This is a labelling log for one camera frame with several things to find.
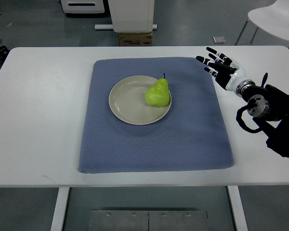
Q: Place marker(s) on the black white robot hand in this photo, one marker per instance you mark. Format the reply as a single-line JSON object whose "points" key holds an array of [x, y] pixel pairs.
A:
{"points": [[226, 71]]}

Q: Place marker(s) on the cardboard box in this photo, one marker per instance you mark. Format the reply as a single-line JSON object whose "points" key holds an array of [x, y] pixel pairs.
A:
{"points": [[135, 39]]}

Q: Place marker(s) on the small grey floor tile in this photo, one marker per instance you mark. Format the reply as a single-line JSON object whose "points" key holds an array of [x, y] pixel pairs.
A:
{"points": [[219, 39]]}

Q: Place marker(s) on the beige round plate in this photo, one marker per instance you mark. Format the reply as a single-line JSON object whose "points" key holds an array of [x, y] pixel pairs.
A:
{"points": [[127, 101]]}

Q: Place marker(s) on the left white table leg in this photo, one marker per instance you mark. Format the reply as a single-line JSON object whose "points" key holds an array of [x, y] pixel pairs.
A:
{"points": [[60, 209]]}

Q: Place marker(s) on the white cabinet on stand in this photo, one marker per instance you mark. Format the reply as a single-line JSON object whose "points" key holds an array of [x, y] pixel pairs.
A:
{"points": [[130, 16]]}

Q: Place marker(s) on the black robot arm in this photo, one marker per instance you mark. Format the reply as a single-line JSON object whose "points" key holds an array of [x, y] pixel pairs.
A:
{"points": [[267, 111]]}

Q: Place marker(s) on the blue textured mat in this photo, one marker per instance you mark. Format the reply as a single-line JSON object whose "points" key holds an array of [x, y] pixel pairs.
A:
{"points": [[191, 136]]}

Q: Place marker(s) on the green pear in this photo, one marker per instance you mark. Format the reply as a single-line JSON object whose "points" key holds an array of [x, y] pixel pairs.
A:
{"points": [[158, 94]]}

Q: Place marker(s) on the white table leg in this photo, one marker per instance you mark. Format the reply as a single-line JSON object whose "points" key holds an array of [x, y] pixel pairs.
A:
{"points": [[237, 208], [60, 209]]}

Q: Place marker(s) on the white chair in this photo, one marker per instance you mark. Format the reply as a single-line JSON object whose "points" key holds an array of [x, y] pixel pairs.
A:
{"points": [[273, 19]]}

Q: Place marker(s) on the right white table leg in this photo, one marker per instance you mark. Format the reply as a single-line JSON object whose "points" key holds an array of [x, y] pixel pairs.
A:
{"points": [[237, 208]]}

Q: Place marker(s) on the white appliance with slot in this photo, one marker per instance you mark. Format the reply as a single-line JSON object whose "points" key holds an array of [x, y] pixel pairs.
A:
{"points": [[82, 6]]}

